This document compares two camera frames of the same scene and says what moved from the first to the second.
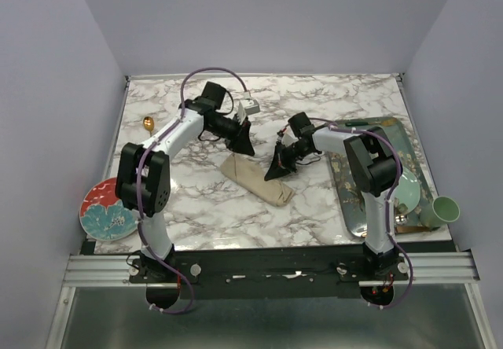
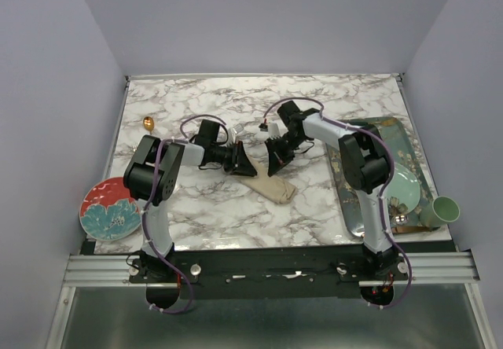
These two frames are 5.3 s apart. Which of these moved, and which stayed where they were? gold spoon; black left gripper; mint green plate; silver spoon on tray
Moved: black left gripper
Stayed: gold spoon; silver spoon on tray; mint green plate
